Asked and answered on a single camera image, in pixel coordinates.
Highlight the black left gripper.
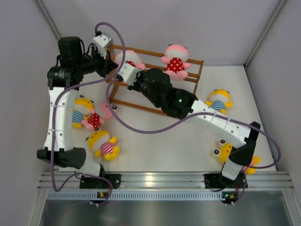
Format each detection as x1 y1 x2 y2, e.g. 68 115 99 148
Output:
76 45 118 78

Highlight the pink red-dotted toy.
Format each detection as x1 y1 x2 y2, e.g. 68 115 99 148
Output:
81 102 118 130
114 50 145 70
161 44 191 81

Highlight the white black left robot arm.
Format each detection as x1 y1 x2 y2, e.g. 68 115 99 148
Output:
37 34 117 188

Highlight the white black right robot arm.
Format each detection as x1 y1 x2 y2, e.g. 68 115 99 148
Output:
121 65 261 187

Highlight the brown wooden shelf rack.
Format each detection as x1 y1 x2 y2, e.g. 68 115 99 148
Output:
109 59 204 119

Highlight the yellow blue-striped toy left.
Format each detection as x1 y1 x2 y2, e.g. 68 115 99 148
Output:
72 95 94 129

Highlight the yellow blue-striped toy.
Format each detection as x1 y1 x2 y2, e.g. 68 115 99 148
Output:
205 89 233 115
72 95 94 129

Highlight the yellow pink-striped toy left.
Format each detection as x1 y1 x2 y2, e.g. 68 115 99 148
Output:
86 129 120 161

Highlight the yellow pink-striped toy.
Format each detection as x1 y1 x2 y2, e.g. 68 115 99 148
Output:
86 129 120 161
210 139 261 166

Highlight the yellow blue-striped toy right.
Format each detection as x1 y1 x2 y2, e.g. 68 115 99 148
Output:
205 89 233 115

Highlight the yellow pink-striped toy right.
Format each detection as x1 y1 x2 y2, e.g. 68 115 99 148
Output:
210 139 261 166

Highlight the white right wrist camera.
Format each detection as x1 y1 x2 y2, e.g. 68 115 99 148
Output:
118 62 142 86

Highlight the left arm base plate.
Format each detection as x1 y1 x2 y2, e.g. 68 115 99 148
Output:
79 174 121 189

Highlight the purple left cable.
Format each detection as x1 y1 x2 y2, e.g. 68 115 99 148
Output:
50 22 125 205

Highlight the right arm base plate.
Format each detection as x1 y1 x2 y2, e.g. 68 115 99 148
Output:
204 173 245 190

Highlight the aluminium front rail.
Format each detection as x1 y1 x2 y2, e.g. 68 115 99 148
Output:
37 171 294 190

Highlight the perforated grey cable duct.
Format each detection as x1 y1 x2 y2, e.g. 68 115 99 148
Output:
46 190 286 201

